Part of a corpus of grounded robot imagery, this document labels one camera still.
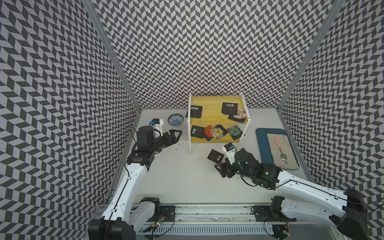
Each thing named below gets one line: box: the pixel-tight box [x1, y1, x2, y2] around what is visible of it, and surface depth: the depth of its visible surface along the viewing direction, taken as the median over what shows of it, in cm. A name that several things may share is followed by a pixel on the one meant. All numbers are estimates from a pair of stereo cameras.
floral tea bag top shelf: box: [228, 108, 247, 123], surface depth 72 cm
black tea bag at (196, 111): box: [190, 105, 203, 119], surface depth 75 cm
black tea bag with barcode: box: [207, 149, 225, 164], surface depth 95 cm
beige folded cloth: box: [266, 133, 300, 170], surface depth 96 cm
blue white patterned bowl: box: [167, 113, 184, 127], surface depth 110 cm
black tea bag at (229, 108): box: [221, 102, 238, 115], surface depth 75 cm
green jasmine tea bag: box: [226, 125, 243, 141], surface depth 88 cm
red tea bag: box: [204, 125, 214, 138], surface depth 87 cm
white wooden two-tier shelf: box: [187, 92, 251, 156], surface depth 79 cm
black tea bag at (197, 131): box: [190, 125, 206, 139], surface depth 87 cm
